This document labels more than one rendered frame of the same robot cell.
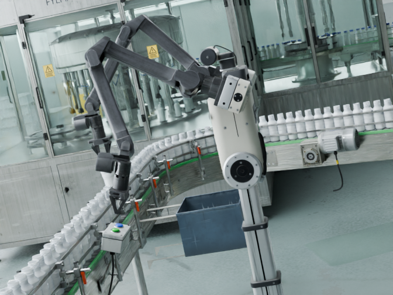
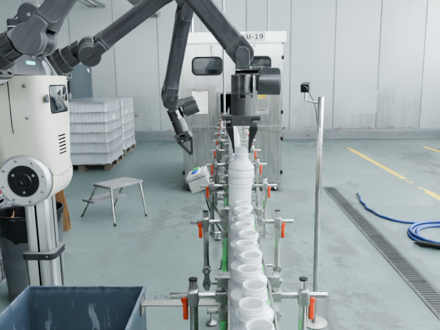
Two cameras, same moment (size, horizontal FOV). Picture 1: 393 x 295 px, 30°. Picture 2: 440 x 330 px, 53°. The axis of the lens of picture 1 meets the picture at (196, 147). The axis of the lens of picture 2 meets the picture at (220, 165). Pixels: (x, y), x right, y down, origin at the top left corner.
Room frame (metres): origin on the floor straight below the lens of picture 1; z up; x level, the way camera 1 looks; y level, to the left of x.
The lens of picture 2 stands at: (4.51, 0.21, 1.47)
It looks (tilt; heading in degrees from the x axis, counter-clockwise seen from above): 11 degrees down; 172
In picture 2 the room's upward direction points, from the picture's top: 1 degrees counter-clockwise
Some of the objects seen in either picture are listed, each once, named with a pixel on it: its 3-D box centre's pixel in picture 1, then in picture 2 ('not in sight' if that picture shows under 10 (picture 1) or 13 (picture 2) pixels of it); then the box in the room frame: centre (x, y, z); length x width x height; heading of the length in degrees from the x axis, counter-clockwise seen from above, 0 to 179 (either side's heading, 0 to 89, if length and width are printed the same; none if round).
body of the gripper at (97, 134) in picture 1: (99, 134); (241, 107); (3.36, 0.43, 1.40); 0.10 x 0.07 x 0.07; 81
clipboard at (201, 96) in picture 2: not in sight; (200, 101); (-1.39, 0.77, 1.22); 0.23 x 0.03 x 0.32; 81
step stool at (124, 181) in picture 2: not in sight; (112, 198); (-0.43, -0.32, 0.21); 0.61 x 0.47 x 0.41; 44
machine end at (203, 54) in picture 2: not in sight; (231, 110); (-2.08, 1.30, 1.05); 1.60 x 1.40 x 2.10; 171
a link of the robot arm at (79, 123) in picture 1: (85, 116); (257, 71); (3.36, 0.47, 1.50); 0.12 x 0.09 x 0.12; 81
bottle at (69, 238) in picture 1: (71, 249); not in sight; (2.66, 0.54, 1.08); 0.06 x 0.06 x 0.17
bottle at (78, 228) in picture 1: (79, 239); not in sight; (2.77, 0.52, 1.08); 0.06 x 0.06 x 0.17
